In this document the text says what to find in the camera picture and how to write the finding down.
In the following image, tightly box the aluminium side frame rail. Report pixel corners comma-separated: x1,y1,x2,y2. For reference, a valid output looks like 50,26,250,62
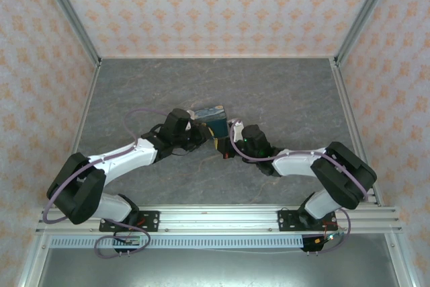
329,57,419,287
16,60,102,287

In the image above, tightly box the white slotted cable duct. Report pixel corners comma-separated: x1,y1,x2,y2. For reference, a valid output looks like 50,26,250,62
49,235,305,249

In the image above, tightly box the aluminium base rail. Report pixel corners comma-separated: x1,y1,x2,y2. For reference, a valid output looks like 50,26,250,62
35,204,403,235

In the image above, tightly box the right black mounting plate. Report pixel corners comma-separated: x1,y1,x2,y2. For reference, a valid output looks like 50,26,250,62
277,209,337,233

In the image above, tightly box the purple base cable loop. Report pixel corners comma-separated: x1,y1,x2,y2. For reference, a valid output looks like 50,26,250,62
93,229,151,258

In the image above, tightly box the starry night print box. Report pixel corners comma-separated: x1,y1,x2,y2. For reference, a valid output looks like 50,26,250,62
193,104,230,140

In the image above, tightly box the aluminium frame post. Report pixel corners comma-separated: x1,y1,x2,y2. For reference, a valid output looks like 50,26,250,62
36,0,102,67
335,0,400,66

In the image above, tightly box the black mounting plate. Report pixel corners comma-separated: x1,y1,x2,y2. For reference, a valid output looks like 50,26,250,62
277,209,337,233
99,210,161,233

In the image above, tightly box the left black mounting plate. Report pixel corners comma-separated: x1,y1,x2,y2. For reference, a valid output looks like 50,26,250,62
99,210,161,233

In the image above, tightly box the grey metal sheet panel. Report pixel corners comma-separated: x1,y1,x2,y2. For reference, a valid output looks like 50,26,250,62
36,248,404,287

